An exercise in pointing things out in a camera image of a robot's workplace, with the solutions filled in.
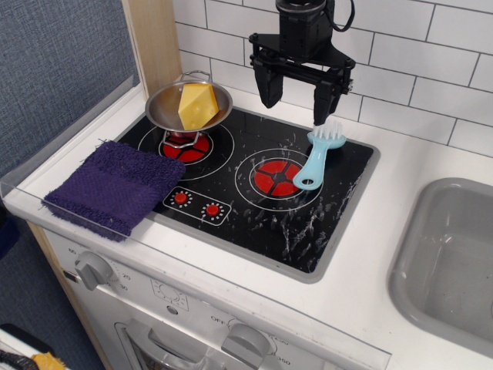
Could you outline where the yellow object bottom left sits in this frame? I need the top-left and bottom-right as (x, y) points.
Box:
(31, 352), (67, 370)

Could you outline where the grey left oven knob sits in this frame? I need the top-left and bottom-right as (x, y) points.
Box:
(75, 251), (113, 291)

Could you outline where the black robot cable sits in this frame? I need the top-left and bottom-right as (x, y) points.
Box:
(325, 0), (356, 33)

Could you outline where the white toy oven front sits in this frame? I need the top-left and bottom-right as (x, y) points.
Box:
(46, 232), (390, 369)

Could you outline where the silver metal pot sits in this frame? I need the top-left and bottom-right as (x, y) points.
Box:
(146, 70), (233, 149)

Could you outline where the yellow cheese wedge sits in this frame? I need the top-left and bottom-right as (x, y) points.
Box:
(178, 83), (219, 131)

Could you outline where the black toy stove top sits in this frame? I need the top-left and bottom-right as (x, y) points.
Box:
(119, 109), (380, 284)

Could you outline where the purple towel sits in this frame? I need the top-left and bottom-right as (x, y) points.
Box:
(43, 141), (186, 242)

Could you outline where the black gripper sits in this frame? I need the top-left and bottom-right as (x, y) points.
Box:
(249, 1), (355, 126)

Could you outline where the wooden side post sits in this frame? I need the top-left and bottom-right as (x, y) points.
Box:
(122, 0), (182, 98)

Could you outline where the grey oven knob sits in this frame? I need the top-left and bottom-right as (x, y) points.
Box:
(75, 251), (113, 291)
(221, 324), (271, 369)

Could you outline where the grey sink basin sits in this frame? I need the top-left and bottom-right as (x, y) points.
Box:
(388, 178), (492, 357)

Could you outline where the grey right oven knob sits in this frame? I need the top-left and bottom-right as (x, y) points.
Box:
(221, 324), (271, 369)

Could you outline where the light blue brush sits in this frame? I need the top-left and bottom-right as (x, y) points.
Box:
(293, 120), (347, 190)

